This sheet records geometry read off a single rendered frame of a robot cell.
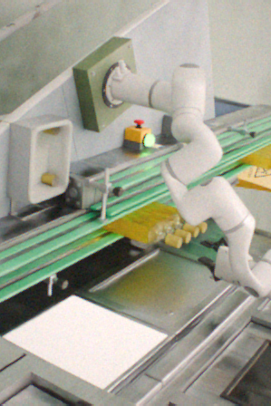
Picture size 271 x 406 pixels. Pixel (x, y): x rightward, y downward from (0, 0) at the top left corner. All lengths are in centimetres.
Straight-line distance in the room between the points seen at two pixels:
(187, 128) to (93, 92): 43
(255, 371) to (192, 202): 48
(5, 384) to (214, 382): 80
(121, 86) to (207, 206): 57
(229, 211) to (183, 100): 35
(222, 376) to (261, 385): 10
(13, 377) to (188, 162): 86
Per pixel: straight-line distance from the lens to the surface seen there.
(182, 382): 150
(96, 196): 190
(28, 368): 87
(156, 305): 175
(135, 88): 187
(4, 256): 158
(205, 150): 153
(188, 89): 165
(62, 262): 173
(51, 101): 182
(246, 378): 159
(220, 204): 149
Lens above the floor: 188
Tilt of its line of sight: 28 degrees down
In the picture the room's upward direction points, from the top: 108 degrees clockwise
